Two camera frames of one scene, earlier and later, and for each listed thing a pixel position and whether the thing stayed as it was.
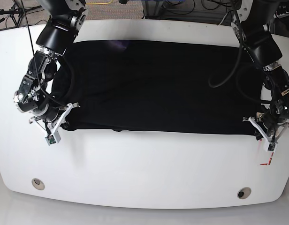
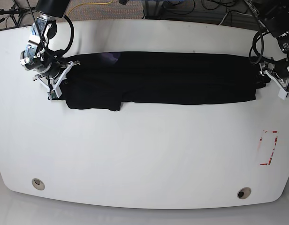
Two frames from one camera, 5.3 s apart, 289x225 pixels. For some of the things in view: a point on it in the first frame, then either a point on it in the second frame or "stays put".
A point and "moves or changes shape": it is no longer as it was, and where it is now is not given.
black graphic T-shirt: [158, 86] moves or changes shape
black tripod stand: [17, 13] stays put
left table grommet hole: [38, 184] stays put
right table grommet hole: [244, 192] stays put
